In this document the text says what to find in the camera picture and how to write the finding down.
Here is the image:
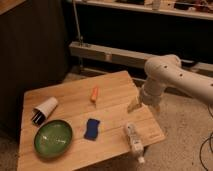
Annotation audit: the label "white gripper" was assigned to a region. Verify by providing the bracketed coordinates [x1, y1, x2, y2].
[127, 88, 161, 118]

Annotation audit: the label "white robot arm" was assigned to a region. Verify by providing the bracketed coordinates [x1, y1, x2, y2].
[127, 55, 213, 118]

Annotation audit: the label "green ceramic bowl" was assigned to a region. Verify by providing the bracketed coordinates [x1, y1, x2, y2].
[34, 120, 73, 159]

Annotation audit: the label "orange carrot toy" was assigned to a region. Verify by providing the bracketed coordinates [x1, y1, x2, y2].
[90, 87, 99, 103]

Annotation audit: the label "blue sponge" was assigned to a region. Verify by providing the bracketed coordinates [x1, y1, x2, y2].
[84, 118, 100, 141]

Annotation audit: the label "white paper cup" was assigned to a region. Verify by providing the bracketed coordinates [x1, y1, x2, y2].
[33, 97, 58, 118]

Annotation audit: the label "upper shelf with clutter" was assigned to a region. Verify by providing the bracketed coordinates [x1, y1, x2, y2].
[67, 0, 213, 21]

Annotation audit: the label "metal shelf rail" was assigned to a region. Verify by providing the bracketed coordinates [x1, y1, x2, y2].
[69, 41, 213, 79]

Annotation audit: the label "black handle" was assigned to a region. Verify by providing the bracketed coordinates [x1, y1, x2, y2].
[182, 61, 198, 68]

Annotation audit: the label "black cables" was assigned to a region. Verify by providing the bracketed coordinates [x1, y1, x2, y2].
[199, 103, 213, 171]

